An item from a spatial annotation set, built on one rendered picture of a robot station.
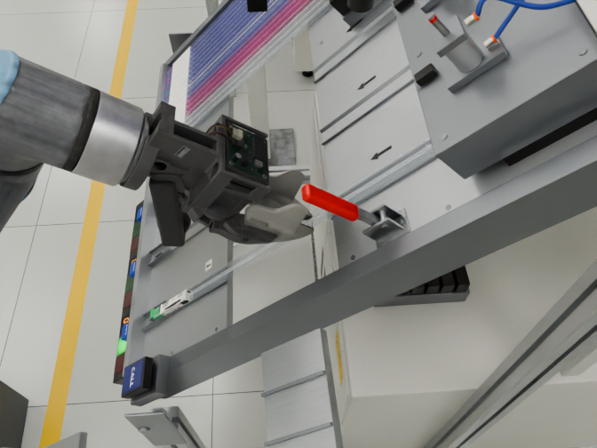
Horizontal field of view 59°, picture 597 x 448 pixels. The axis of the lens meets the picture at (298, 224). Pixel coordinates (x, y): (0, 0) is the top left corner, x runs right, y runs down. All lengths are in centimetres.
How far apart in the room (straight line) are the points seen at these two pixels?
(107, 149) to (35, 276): 140
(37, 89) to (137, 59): 199
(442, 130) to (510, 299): 59
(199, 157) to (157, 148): 4
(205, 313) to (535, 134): 45
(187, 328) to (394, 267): 33
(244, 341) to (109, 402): 100
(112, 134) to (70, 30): 225
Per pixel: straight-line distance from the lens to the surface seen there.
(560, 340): 65
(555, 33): 45
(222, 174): 47
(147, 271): 86
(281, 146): 196
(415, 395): 89
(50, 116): 46
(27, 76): 47
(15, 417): 161
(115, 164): 47
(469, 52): 44
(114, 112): 47
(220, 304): 68
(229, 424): 150
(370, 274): 50
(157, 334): 79
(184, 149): 47
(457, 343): 93
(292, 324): 58
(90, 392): 162
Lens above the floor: 145
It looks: 56 degrees down
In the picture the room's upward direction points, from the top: straight up
